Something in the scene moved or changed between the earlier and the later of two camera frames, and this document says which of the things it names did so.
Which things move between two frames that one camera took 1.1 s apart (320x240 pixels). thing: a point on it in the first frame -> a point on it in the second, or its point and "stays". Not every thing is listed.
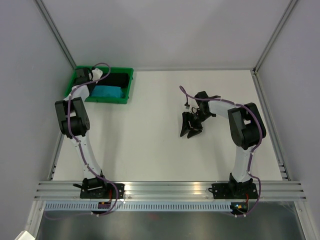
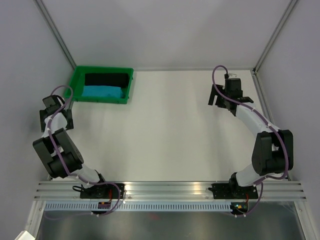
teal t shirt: (107, 91) stays
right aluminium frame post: (292, 4) stays
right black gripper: (187, 116) -> (213, 92)
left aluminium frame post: (55, 32) stays
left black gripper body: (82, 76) -> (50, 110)
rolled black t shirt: (115, 79) stays
